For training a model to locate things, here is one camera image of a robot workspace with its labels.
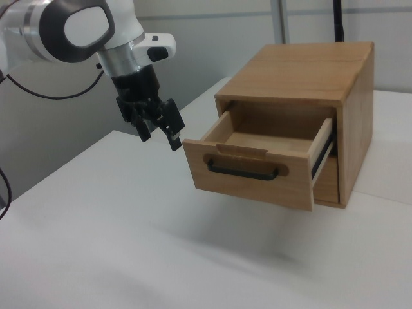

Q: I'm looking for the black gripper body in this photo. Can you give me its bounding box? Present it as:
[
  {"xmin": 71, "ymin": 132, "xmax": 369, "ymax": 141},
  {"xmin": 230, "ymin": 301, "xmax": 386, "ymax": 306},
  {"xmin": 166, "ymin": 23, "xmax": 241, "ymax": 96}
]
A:
[{"xmin": 111, "ymin": 64, "xmax": 162, "ymax": 106}]

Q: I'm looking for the black drawer handle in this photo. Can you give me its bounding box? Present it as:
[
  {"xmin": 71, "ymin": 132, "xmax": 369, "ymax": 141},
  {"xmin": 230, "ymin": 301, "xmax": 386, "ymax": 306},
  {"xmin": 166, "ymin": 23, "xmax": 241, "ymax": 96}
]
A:
[{"xmin": 207, "ymin": 158, "xmax": 279, "ymax": 182}]

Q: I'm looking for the wooden drawer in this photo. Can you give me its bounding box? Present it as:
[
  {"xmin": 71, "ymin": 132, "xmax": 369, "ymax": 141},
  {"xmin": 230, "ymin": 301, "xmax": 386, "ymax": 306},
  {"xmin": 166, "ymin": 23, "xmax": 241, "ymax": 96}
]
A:
[{"xmin": 182, "ymin": 108, "xmax": 336, "ymax": 212}]

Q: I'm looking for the wooden cabinet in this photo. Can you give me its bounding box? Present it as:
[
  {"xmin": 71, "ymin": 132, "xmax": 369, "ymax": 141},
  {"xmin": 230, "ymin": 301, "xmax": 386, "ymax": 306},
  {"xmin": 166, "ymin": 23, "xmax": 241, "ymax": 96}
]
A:
[{"xmin": 214, "ymin": 41, "xmax": 376, "ymax": 209}]

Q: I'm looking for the black pole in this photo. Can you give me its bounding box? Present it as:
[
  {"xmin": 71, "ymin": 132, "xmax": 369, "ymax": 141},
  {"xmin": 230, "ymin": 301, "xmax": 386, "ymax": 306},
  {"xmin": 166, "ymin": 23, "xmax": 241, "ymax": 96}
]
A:
[{"xmin": 332, "ymin": 0, "xmax": 346, "ymax": 42}]

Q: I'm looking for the black cable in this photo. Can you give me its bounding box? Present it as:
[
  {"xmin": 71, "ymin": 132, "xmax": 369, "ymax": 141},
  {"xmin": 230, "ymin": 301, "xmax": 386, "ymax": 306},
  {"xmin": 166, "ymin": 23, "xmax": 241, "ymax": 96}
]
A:
[
  {"xmin": 5, "ymin": 69, "xmax": 106, "ymax": 100},
  {"xmin": 0, "ymin": 167, "xmax": 14, "ymax": 221}
]

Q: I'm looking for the grey partition post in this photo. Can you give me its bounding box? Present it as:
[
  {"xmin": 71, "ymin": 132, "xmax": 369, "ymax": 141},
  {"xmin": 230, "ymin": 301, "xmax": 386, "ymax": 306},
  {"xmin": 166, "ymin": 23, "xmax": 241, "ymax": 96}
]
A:
[{"xmin": 276, "ymin": 0, "xmax": 288, "ymax": 44}]

